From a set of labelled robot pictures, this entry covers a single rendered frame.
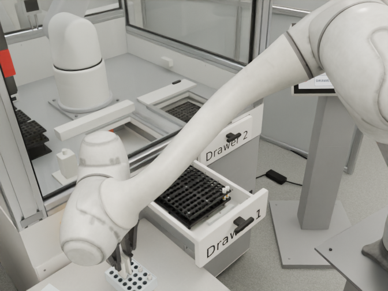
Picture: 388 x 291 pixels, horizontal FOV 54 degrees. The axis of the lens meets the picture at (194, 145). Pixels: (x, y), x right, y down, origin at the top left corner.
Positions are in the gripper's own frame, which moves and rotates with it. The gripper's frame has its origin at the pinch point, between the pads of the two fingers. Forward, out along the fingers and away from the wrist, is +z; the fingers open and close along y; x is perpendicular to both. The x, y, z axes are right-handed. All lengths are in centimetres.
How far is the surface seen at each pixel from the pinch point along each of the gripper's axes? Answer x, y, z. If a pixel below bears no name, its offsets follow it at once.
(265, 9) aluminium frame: 12, 82, -49
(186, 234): -8.4, 16.1, -4.9
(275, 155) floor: 52, 179, 84
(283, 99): 58, 192, 44
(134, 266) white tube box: 0.6, 3.9, 4.5
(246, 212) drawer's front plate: -17.1, 32.6, -6.5
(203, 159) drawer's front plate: 13, 49, -2
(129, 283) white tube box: -2.6, -1.0, 4.2
